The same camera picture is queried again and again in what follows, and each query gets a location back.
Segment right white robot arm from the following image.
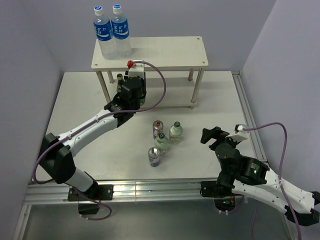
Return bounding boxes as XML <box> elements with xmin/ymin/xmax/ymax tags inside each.
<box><xmin>200</xmin><ymin>124</ymin><xmax>320</xmax><ymax>227</ymax></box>

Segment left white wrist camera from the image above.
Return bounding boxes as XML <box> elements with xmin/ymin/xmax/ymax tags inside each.
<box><xmin>124</xmin><ymin>60</ymin><xmax>145</xmax><ymax>79</ymax></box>

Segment black box under rail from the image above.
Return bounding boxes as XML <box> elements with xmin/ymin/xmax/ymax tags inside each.
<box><xmin>78</xmin><ymin>203</ymin><xmax>100</xmax><ymax>216</ymax></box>

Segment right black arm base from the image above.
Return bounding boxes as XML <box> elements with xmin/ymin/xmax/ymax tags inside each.
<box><xmin>200</xmin><ymin>180</ymin><xmax>232</xmax><ymax>198</ymax></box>

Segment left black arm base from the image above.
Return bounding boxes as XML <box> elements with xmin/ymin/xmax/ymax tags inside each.
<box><xmin>67</xmin><ymin>184</ymin><xmax>114</xmax><ymax>202</ymax></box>

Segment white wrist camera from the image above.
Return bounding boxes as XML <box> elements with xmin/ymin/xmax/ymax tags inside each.
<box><xmin>124</xmin><ymin>60</ymin><xmax>145</xmax><ymax>79</ymax></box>
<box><xmin>224</xmin><ymin>124</ymin><xmax>250</xmax><ymax>144</ymax></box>

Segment right blue-label water bottle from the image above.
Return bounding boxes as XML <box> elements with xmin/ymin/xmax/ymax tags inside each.
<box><xmin>111</xmin><ymin>4</ymin><xmax>132</xmax><ymax>58</ymax></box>

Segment blue silver can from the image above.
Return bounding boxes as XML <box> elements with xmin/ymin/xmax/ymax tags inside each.
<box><xmin>148</xmin><ymin>147</ymin><xmax>160</xmax><ymax>167</ymax></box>

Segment aluminium rail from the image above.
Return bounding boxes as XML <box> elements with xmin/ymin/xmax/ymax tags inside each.
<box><xmin>231</xmin><ymin>71</ymin><xmax>268</xmax><ymax>163</ymax></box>
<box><xmin>22</xmin><ymin>178</ymin><xmax>216</xmax><ymax>205</ymax></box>

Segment white two-tier shelf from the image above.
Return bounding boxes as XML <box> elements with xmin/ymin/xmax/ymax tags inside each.
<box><xmin>91</xmin><ymin>36</ymin><xmax>209</xmax><ymax>109</ymax></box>

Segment green glass bottle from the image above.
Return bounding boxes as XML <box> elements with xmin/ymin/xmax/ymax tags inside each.
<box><xmin>140</xmin><ymin>97</ymin><xmax>146</xmax><ymax>106</ymax></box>
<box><xmin>116</xmin><ymin>73</ymin><xmax>125</xmax><ymax>93</ymax></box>

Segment rear red silver can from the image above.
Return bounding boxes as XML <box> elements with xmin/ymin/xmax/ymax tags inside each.
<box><xmin>152</xmin><ymin>120</ymin><xmax>164</xmax><ymax>139</ymax></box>

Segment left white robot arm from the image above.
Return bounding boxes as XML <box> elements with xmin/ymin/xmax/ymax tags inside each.
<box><xmin>39</xmin><ymin>77</ymin><xmax>143</xmax><ymax>200</ymax></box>

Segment aluminium right rail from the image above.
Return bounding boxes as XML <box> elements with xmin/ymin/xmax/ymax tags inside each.
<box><xmin>231</xmin><ymin>71</ymin><xmax>268</xmax><ymax>163</ymax></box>

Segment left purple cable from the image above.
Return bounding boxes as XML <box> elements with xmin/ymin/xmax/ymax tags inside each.
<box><xmin>32</xmin><ymin>59</ymin><xmax>167</xmax><ymax>221</ymax></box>

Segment left blue-label water bottle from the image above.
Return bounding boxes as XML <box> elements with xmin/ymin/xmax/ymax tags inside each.
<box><xmin>93</xmin><ymin>5</ymin><xmax>117</xmax><ymax>60</ymax></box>

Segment clear glass bottle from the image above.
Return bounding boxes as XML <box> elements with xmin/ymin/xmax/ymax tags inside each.
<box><xmin>154</xmin><ymin>132</ymin><xmax>169</xmax><ymax>154</ymax></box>
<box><xmin>169</xmin><ymin>121</ymin><xmax>183</xmax><ymax>144</ymax></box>

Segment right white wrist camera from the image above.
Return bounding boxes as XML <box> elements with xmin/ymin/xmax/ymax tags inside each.
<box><xmin>224</xmin><ymin>124</ymin><xmax>250</xmax><ymax>144</ymax></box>

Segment blue-label water bottle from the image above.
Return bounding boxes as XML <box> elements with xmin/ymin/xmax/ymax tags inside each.
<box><xmin>111</xmin><ymin>4</ymin><xmax>132</xmax><ymax>58</ymax></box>
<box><xmin>93</xmin><ymin>5</ymin><xmax>117</xmax><ymax>60</ymax></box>

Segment aluminium front rail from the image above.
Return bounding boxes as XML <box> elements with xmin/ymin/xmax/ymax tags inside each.
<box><xmin>22</xmin><ymin>178</ymin><xmax>216</xmax><ymax>205</ymax></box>

